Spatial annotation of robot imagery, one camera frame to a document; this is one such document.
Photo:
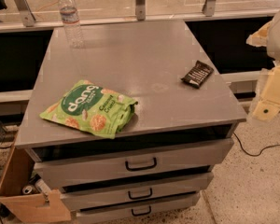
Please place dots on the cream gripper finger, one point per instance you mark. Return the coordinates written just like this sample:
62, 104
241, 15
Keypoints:
268, 105
259, 38

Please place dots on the black rxbar chocolate wrapper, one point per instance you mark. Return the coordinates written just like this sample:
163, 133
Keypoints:
198, 74

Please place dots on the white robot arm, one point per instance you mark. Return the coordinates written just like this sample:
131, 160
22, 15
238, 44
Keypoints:
273, 51

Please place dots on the clear plastic water bottle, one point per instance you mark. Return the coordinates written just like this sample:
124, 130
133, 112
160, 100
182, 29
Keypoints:
71, 23

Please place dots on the green dang chips bag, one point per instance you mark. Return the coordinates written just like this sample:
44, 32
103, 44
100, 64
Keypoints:
92, 109

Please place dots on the bottom grey drawer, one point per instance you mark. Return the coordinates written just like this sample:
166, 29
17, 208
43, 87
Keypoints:
138, 209

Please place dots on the grey drawer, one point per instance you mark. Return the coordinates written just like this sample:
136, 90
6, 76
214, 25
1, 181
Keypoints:
147, 161
135, 189
138, 209

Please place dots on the middle grey drawer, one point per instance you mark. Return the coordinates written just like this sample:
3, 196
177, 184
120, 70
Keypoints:
135, 189

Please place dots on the top grey drawer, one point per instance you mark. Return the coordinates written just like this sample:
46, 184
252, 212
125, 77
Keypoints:
147, 161

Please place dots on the wooden side bin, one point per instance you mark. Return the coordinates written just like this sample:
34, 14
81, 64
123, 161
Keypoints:
28, 208

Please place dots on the grey metal railing frame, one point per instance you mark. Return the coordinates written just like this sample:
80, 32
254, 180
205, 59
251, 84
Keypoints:
22, 15

